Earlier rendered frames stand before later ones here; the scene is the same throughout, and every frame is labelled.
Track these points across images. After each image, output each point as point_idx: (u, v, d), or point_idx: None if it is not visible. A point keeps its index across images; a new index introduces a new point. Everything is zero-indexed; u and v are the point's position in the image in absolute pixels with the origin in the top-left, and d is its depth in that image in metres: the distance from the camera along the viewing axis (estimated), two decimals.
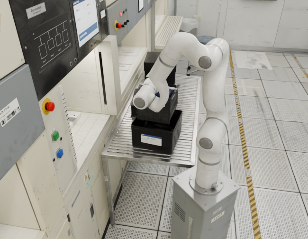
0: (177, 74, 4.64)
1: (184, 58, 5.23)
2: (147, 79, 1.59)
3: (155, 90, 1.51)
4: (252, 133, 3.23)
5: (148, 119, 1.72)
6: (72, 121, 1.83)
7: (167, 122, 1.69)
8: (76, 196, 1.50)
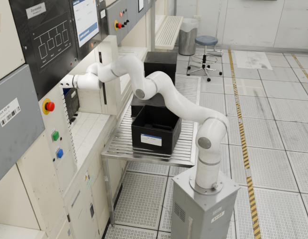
0: (177, 74, 4.64)
1: (184, 58, 5.23)
2: (62, 79, 1.65)
3: None
4: (252, 133, 3.23)
5: (71, 116, 1.80)
6: (72, 121, 1.83)
7: (78, 105, 1.89)
8: (76, 196, 1.50)
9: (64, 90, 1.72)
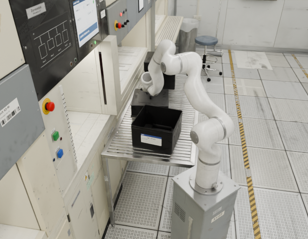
0: (177, 74, 4.64)
1: None
2: None
3: None
4: (252, 133, 3.23)
5: None
6: None
7: None
8: (76, 196, 1.50)
9: None
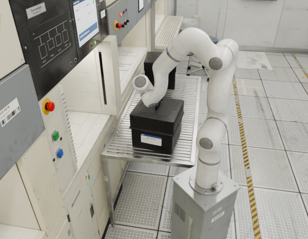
0: (177, 74, 4.64)
1: (184, 58, 5.23)
2: None
3: None
4: (252, 133, 3.23)
5: None
6: None
7: None
8: (76, 196, 1.50)
9: None
